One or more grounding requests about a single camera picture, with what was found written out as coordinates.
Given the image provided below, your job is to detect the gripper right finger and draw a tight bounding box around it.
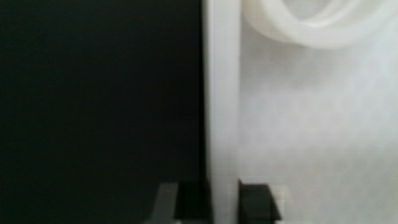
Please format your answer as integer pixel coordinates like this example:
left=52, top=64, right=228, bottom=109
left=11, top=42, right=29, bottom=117
left=239, top=182, right=283, bottom=224

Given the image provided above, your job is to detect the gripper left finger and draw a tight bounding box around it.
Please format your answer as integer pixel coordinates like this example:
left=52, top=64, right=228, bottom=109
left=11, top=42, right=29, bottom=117
left=150, top=182, right=212, bottom=224

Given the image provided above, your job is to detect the white desk top tray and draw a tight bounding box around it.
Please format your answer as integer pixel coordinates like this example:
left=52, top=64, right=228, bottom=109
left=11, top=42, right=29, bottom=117
left=201, top=0, right=398, bottom=224

